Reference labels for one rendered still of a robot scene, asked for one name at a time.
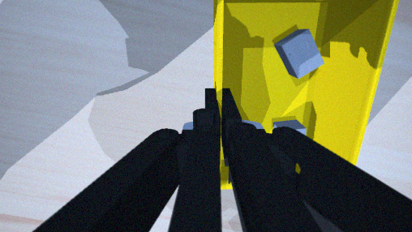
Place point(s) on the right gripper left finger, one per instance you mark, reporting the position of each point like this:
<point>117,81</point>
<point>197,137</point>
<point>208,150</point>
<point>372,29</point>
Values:
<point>132,193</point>

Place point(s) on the yellow bin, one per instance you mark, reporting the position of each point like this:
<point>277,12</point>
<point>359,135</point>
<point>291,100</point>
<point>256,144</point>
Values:
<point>333,101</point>

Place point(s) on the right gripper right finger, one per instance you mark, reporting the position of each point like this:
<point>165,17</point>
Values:
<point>333,195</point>

